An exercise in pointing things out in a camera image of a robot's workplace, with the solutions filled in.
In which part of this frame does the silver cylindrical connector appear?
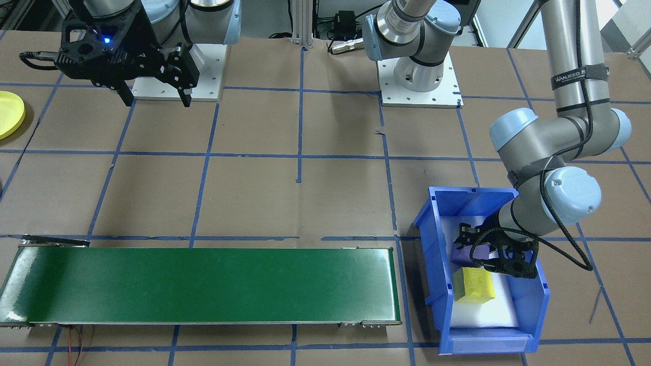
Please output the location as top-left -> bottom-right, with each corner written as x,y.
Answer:
328,38 -> 367,54

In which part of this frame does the yellow foam block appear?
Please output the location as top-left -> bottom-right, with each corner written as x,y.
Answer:
453,267 -> 496,304

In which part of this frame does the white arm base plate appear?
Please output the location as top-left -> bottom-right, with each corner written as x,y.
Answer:
133,43 -> 227,101
377,51 -> 463,108

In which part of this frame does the thin red wire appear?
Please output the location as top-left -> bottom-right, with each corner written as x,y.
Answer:
68,325 -> 84,366

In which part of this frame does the white foam pad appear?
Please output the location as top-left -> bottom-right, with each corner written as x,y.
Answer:
440,216 -> 519,328

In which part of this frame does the green conveyor belt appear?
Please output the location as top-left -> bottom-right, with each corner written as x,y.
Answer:
0,235 -> 402,328

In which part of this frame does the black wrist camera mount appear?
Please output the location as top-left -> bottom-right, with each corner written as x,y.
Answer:
55,13 -> 142,92

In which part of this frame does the yellow plate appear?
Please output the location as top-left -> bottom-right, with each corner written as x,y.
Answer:
0,90 -> 26,140

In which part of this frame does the black power adapter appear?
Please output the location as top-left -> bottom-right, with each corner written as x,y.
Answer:
333,10 -> 360,34

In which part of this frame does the purple foam block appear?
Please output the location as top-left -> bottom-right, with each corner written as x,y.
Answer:
451,243 -> 493,268

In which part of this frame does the aluminium profile post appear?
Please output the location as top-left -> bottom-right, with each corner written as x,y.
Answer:
289,0 -> 317,47

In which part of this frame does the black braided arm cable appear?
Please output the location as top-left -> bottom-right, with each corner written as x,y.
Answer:
511,0 -> 595,271

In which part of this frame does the blue plastic storage bin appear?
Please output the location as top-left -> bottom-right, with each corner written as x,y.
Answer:
413,186 -> 551,355

